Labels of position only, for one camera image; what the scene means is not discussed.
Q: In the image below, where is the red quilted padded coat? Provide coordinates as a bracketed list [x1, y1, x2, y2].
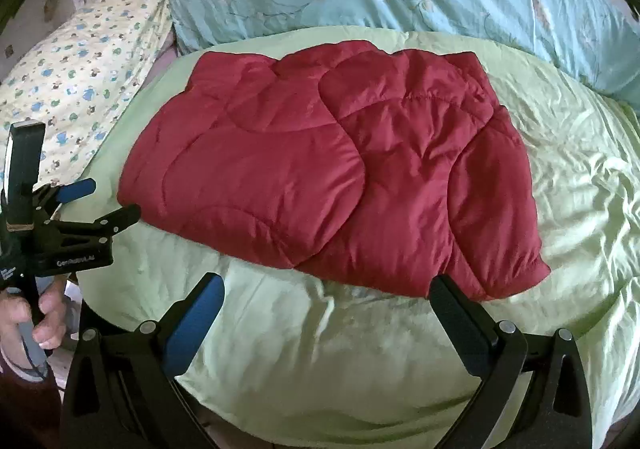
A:
[117, 41, 550, 301]

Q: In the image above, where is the red sleeved left forearm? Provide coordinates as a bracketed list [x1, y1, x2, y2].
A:
[1, 353, 62, 449]

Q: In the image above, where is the person's left hand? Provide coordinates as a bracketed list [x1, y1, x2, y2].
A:
[0, 275, 68, 370]

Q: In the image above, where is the yellow patterned pillow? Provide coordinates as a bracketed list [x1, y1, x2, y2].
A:
[1, 0, 172, 184]

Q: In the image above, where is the pink bed sheet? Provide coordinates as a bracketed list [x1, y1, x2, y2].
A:
[144, 43, 180, 85]

